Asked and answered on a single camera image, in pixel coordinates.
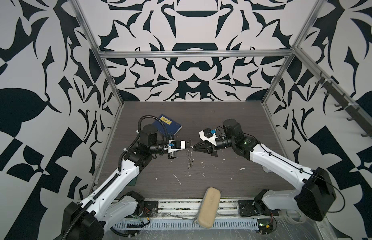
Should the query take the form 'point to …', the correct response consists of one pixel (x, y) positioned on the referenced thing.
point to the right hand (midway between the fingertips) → (195, 147)
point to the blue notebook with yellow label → (167, 125)
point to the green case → (132, 183)
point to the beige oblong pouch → (209, 208)
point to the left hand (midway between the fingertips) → (190, 140)
